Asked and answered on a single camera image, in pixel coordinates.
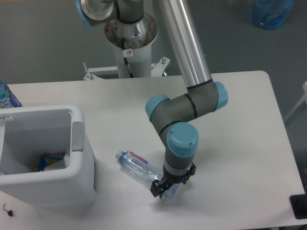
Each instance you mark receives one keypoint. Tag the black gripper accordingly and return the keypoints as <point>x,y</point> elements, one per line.
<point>171,176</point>

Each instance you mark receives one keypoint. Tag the clear plastic water bottle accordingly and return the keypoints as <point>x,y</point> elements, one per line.
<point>138,167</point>

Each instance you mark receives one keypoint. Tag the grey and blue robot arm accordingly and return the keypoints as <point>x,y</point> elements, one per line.
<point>170,117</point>

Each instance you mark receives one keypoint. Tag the white plastic trash can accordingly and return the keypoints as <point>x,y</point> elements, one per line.
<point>28,132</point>

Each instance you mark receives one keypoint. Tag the black device at table edge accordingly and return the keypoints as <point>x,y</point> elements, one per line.
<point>299,206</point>

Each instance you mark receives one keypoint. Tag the blue and yellow snack wrapper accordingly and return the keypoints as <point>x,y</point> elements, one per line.
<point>48,159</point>

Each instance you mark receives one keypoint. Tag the blue labelled bottle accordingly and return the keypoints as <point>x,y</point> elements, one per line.
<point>7,98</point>

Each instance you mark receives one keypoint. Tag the blue plastic bag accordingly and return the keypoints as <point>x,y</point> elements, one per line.
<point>271,14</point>

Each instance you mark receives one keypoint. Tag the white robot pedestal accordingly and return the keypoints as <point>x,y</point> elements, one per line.
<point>132,44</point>

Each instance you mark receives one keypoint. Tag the white frame at right edge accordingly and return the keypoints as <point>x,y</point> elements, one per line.
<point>298,107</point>

